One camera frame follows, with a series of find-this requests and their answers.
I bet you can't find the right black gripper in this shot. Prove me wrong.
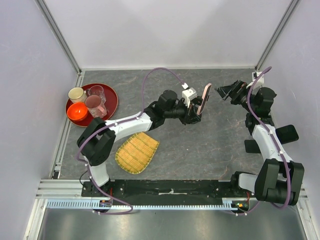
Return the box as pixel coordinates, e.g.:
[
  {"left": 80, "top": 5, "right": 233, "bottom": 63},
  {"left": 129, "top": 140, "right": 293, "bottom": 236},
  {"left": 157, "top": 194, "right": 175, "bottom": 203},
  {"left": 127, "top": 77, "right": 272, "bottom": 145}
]
[{"left": 214, "top": 79, "right": 257, "bottom": 113}]

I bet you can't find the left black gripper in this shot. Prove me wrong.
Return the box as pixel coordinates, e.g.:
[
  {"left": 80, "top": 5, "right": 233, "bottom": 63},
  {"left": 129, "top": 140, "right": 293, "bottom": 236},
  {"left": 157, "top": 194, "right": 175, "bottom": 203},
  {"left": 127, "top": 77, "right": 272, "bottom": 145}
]
[{"left": 164, "top": 98, "right": 201, "bottom": 126}]

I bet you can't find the pink case smartphone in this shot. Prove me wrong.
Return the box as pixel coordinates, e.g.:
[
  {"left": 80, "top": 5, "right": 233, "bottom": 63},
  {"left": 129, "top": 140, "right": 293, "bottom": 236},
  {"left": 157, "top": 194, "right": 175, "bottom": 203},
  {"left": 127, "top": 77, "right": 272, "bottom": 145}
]
[{"left": 196, "top": 83, "right": 212, "bottom": 116}]

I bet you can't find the black smartphone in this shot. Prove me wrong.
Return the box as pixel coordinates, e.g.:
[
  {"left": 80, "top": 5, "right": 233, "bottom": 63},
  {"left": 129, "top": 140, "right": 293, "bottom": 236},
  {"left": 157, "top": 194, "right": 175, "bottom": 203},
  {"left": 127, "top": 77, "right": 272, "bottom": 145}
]
[{"left": 275, "top": 124, "right": 299, "bottom": 145}]

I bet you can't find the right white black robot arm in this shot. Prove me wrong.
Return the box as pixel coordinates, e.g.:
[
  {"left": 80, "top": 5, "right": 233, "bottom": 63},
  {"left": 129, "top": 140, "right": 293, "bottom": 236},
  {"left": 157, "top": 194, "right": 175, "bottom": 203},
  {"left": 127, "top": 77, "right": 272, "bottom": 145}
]
[{"left": 215, "top": 80, "right": 305, "bottom": 207}]

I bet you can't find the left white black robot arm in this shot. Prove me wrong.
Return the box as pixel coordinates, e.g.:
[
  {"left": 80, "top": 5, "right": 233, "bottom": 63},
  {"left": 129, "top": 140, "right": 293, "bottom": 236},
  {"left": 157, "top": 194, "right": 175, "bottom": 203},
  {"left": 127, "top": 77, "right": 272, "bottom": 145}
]
[{"left": 76, "top": 88, "right": 206, "bottom": 197}]

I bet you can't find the woven bamboo tray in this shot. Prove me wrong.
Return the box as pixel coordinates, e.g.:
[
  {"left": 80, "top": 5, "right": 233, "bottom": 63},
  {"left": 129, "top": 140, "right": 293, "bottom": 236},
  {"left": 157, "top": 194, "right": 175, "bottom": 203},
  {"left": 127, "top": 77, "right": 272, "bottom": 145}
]
[{"left": 115, "top": 132, "right": 160, "bottom": 175}]

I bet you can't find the red round lacquer tray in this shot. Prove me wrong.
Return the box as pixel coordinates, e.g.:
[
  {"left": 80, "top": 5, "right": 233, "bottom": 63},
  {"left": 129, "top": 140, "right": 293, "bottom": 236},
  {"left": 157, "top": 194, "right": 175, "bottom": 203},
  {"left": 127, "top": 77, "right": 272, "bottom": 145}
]
[{"left": 65, "top": 83, "right": 119, "bottom": 127}]

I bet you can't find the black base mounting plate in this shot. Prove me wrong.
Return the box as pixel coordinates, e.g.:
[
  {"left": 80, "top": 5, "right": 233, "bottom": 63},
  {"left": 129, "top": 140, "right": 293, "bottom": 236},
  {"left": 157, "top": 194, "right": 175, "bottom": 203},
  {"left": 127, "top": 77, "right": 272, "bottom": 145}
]
[{"left": 81, "top": 178, "right": 251, "bottom": 207}]

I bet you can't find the clear drinking glass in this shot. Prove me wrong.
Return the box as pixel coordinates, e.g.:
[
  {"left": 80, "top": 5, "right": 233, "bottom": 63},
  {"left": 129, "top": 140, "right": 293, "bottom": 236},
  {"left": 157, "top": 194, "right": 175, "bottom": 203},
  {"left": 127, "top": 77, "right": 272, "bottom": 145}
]
[{"left": 86, "top": 85, "right": 106, "bottom": 103}]

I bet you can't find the pink ghost pattern mug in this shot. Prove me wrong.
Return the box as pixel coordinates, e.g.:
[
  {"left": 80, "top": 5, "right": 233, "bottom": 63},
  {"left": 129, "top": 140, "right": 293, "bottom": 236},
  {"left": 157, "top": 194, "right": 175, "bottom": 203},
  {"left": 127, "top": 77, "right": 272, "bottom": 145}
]
[{"left": 84, "top": 95, "right": 108, "bottom": 118}]

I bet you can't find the orange bowl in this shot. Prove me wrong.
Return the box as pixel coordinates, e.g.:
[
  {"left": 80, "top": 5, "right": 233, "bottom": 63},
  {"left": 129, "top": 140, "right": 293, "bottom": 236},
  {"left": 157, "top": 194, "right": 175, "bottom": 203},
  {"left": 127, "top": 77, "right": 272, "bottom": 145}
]
[{"left": 66, "top": 102, "right": 89, "bottom": 122}]

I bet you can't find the beige cup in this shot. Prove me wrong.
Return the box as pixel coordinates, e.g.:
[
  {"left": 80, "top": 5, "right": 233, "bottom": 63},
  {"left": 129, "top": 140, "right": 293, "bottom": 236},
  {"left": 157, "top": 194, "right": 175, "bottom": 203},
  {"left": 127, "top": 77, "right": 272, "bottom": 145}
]
[{"left": 68, "top": 87, "right": 87, "bottom": 104}]

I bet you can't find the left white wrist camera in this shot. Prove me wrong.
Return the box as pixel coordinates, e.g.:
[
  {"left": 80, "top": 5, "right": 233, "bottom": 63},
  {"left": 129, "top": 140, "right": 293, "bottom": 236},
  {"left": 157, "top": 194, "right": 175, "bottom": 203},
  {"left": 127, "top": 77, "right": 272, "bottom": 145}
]
[{"left": 181, "top": 83, "right": 198, "bottom": 108}]

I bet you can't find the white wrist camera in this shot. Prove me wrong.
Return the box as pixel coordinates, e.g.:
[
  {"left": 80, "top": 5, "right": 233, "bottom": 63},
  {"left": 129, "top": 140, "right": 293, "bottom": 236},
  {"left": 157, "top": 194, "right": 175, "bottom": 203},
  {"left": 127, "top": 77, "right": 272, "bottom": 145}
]
[
  {"left": 181, "top": 83, "right": 198, "bottom": 108},
  {"left": 251, "top": 71, "right": 266, "bottom": 87}
]

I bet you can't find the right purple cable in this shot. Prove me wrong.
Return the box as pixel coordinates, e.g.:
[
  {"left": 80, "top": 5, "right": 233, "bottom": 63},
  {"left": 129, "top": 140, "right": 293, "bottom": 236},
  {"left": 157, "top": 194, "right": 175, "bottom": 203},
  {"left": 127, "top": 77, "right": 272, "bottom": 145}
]
[{"left": 222, "top": 66, "right": 293, "bottom": 216}]

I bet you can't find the purple cable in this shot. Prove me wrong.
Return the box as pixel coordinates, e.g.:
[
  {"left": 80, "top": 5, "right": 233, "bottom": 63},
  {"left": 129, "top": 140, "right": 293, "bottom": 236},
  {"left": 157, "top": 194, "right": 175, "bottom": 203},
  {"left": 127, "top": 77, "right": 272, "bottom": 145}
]
[
  {"left": 222, "top": 66, "right": 293, "bottom": 216},
  {"left": 74, "top": 67, "right": 191, "bottom": 216}
]

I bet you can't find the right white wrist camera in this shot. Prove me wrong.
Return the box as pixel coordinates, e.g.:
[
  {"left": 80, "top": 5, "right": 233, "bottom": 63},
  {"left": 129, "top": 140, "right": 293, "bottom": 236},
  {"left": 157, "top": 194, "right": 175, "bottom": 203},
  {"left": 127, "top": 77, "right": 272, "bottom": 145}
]
[{"left": 251, "top": 71, "right": 266, "bottom": 87}]

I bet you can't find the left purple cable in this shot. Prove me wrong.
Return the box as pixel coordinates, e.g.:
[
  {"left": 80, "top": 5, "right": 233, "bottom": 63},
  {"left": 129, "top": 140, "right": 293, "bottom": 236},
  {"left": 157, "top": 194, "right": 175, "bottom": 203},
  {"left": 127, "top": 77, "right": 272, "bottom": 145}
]
[{"left": 74, "top": 67, "right": 191, "bottom": 216}]

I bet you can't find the slotted cable duct rail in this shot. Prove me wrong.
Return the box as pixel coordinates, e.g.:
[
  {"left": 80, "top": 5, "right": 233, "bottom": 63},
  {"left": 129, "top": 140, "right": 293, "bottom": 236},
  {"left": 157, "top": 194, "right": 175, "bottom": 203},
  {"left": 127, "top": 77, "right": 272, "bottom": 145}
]
[{"left": 46, "top": 199, "right": 238, "bottom": 211}]

